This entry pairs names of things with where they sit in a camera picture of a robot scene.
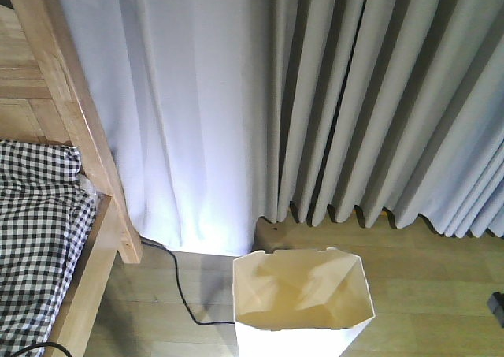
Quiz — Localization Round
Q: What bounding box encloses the grey pleated curtain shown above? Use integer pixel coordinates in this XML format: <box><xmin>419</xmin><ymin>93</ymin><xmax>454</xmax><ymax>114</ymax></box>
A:
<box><xmin>261</xmin><ymin>0</ymin><xmax>503</xmax><ymax>238</ymax></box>

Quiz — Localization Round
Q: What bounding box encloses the black power cord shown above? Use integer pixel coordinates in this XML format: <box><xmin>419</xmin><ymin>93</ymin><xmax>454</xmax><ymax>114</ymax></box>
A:
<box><xmin>139</xmin><ymin>236</ymin><xmax>236</xmax><ymax>327</ymax></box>

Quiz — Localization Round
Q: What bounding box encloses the black white checkered pillow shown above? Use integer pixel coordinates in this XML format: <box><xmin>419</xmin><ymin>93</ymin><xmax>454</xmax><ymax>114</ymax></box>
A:
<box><xmin>1</xmin><ymin>140</ymin><xmax>96</xmax><ymax>356</ymax></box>

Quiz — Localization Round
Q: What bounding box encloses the wooden bed frame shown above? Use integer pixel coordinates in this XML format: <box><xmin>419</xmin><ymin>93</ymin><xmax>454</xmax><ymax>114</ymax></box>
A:
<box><xmin>1</xmin><ymin>0</ymin><xmax>142</xmax><ymax>356</ymax></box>

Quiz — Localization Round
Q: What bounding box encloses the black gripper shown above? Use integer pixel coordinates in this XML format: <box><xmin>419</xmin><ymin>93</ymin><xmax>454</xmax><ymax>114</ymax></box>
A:
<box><xmin>487</xmin><ymin>292</ymin><xmax>504</xmax><ymax>328</ymax></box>

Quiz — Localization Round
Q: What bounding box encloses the white sheer curtain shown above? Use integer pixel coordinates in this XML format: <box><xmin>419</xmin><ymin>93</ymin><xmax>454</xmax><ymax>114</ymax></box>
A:
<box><xmin>60</xmin><ymin>0</ymin><xmax>272</xmax><ymax>256</ymax></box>

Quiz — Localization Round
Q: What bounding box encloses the white plastic trash bin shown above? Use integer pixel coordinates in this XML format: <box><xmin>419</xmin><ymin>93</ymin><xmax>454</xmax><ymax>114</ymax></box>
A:
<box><xmin>232</xmin><ymin>247</ymin><xmax>376</xmax><ymax>356</ymax></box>

